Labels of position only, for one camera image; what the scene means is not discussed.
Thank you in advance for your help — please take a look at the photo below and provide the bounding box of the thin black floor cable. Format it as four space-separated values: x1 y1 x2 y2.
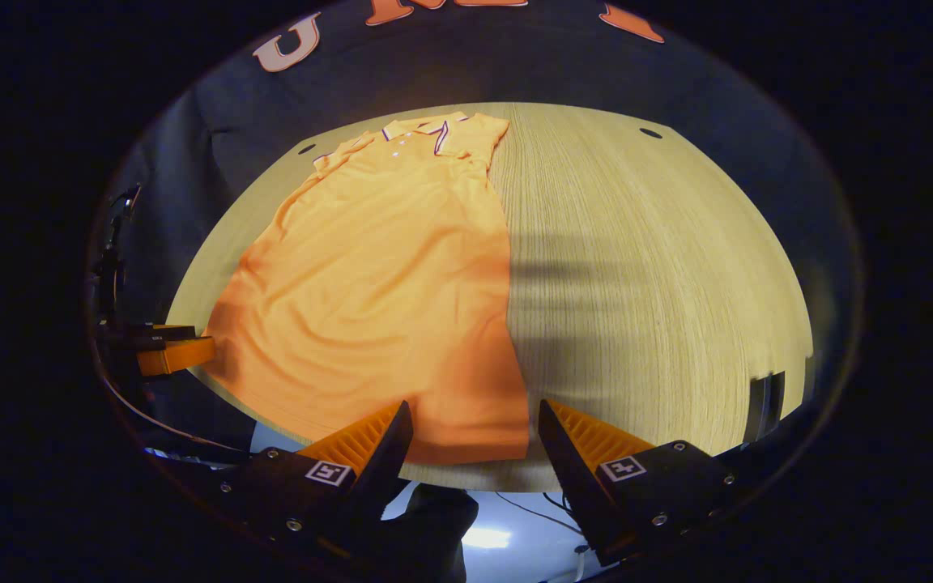
495 489 587 537

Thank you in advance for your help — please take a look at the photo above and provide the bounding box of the dark cloth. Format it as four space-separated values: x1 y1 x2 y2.
381 484 480 583

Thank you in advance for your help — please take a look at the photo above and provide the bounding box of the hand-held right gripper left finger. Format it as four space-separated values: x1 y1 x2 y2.
219 401 415 553

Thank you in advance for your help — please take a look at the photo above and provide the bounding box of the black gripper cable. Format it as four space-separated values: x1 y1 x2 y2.
100 377 253 456

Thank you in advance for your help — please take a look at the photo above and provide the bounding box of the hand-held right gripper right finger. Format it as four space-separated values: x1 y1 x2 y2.
537 398 739 566

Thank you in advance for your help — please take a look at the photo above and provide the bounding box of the dark upright object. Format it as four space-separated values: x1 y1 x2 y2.
746 371 788 445

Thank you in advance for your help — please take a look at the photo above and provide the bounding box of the orange T-shirt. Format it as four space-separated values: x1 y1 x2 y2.
203 112 531 466

